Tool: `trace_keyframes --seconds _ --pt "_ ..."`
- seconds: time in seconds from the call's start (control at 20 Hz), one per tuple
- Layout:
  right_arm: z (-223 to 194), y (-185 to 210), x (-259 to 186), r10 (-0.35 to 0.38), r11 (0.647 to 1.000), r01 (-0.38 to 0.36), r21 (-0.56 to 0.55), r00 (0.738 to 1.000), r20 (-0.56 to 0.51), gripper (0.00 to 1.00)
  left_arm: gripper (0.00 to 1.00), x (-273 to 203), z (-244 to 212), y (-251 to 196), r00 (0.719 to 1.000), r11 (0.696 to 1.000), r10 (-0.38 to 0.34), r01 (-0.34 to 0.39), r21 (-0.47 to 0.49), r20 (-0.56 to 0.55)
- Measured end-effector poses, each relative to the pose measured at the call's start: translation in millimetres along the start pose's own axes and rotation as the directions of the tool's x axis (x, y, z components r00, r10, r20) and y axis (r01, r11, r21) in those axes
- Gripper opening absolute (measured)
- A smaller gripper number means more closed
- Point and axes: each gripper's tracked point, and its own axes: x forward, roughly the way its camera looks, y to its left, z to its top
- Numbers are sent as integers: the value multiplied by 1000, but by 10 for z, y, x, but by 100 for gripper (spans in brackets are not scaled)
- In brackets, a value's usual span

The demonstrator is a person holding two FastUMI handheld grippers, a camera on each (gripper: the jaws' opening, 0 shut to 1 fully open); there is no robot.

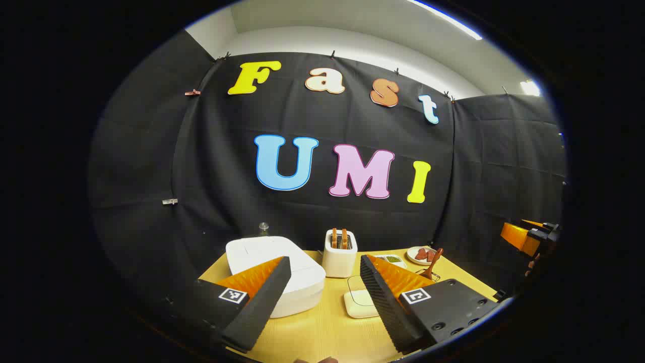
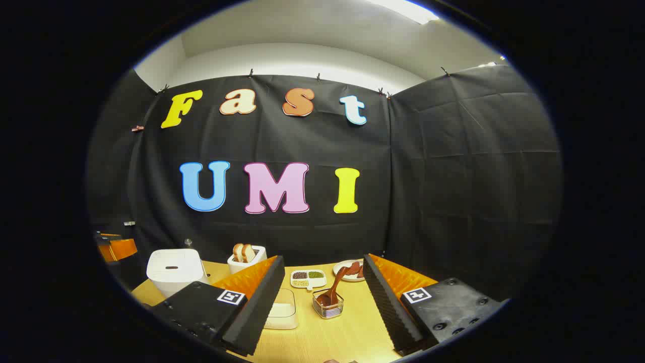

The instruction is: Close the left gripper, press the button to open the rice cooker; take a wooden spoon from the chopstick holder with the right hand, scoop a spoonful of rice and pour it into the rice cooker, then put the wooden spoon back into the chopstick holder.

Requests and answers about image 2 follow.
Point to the toasted bread slice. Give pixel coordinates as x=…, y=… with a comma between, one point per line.
x=238, y=252
x=249, y=252

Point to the ceiling light panel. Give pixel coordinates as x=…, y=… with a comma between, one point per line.
x=405, y=10

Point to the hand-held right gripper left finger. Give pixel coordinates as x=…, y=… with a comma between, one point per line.
x=254, y=312

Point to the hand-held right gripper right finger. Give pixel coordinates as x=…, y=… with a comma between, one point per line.
x=390, y=312

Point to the white toaster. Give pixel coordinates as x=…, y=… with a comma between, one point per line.
x=254, y=262

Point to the white rice cooker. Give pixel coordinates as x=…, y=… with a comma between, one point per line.
x=174, y=272

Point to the clear plastic container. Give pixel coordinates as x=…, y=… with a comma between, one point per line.
x=287, y=297

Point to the white divided grain dish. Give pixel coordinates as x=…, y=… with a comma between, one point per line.
x=308, y=278

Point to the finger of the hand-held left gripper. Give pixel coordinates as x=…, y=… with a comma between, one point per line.
x=121, y=249

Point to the brown wooden spoon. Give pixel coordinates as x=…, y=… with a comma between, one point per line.
x=333, y=288

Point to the black backdrop cloth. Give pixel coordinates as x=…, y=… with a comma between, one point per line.
x=443, y=176

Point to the white round plate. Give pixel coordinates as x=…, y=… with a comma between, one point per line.
x=341, y=269

